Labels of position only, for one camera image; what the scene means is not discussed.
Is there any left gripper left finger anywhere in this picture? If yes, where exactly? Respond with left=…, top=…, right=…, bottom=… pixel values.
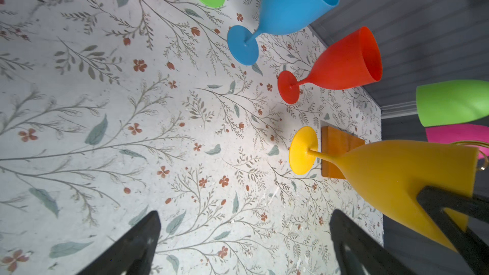
left=79, top=211, right=161, bottom=274

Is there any red wine glass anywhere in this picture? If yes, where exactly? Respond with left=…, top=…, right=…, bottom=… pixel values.
left=278, top=27, right=383, bottom=104

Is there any yellow wine glass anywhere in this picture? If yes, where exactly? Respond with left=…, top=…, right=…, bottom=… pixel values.
left=289, top=127, right=480, bottom=250

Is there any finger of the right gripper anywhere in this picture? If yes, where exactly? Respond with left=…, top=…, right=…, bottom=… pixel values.
left=415, top=185, right=489, bottom=275

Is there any floral table mat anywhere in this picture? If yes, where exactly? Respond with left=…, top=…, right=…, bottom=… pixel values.
left=1, top=0, right=384, bottom=274

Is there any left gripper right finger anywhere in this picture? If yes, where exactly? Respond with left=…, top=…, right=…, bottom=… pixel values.
left=330, top=210, right=414, bottom=274

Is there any gold rack with orange base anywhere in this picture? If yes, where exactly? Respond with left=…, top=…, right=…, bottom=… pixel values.
left=320, top=125, right=489, bottom=180

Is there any pink wine glass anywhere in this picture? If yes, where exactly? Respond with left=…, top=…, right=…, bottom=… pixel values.
left=425, top=123, right=488, bottom=144

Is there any blue wine glass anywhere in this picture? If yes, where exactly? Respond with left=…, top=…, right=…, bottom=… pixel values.
left=227, top=0, right=340, bottom=66

